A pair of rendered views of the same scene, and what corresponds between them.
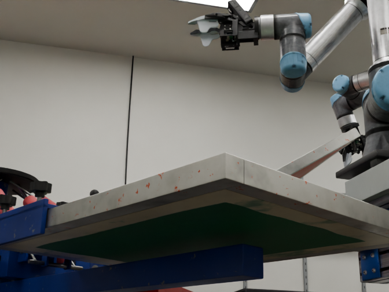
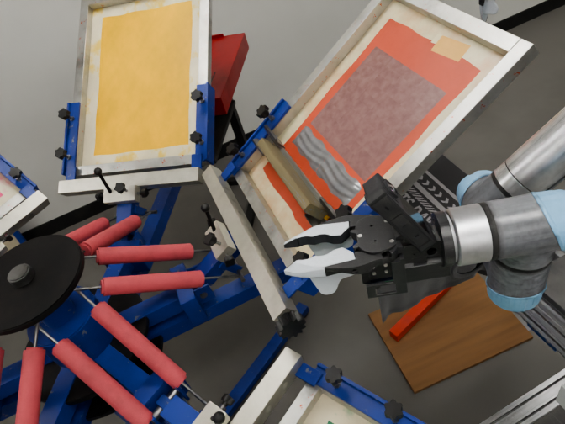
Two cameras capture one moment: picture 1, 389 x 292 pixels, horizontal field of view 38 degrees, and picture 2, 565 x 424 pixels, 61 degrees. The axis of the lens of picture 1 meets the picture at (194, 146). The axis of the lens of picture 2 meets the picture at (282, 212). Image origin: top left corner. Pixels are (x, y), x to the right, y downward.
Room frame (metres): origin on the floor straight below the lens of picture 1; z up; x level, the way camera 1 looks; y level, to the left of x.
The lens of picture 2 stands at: (1.10, -0.01, 2.15)
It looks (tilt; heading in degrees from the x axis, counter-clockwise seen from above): 44 degrees down; 2
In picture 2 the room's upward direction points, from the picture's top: 18 degrees counter-clockwise
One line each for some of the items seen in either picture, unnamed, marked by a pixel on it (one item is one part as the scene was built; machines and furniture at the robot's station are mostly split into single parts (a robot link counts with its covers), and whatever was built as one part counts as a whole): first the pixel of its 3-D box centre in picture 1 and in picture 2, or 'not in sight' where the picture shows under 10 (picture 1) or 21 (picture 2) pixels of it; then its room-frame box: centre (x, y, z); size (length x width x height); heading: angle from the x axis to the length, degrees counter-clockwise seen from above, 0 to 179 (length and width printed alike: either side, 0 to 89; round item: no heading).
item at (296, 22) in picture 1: (292, 27); (527, 225); (1.47, -0.28, 1.65); 0.11 x 0.08 x 0.09; 81
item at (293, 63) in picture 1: (293, 59); (513, 262); (1.48, -0.28, 1.56); 0.11 x 0.08 x 0.11; 171
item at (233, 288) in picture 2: not in sight; (277, 272); (2.14, 0.11, 0.89); 1.24 x 0.06 x 0.06; 103
